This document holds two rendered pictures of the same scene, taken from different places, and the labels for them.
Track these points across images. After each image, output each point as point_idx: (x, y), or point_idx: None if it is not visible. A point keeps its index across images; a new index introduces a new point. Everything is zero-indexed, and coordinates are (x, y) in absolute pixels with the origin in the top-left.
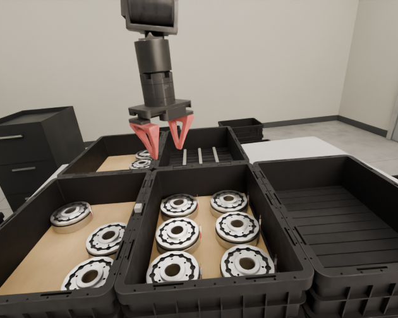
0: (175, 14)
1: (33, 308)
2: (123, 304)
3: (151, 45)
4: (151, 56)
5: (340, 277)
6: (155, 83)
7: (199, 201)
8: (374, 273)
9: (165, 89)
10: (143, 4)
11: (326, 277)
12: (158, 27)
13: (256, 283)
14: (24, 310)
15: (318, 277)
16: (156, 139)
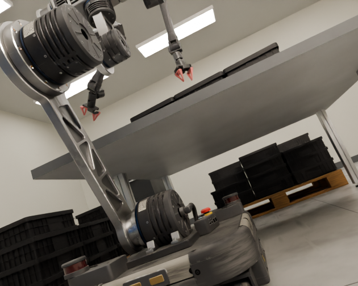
0: (179, 45)
1: (155, 107)
2: (176, 98)
3: (175, 53)
4: (176, 55)
5: (227, 67)
6: (178, 61)
7: None
8: (236, 62)
9: (181, 61)
10: (172, 46)
11: (224, 69)
12: (177, 49)
13: (206, 78)
14: (154, 109)
15: (223, 71)
16: (182, 72)
